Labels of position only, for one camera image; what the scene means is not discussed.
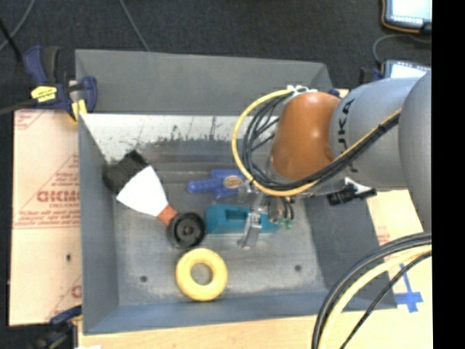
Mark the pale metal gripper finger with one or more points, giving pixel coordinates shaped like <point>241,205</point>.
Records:
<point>245,231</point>
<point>255,235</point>

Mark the teal box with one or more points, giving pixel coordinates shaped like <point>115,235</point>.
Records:
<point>221,222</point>

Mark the black round cap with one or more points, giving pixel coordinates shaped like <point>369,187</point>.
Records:
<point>186,230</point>

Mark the blue hand tool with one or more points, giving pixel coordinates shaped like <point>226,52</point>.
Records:
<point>207,184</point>

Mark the grey metal bin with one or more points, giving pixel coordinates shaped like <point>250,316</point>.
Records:
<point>152,267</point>

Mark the black fuzzy block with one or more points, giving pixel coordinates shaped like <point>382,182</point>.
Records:
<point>121,171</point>

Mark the black cylinder on white bracket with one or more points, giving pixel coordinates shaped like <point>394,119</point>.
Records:
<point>343,196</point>

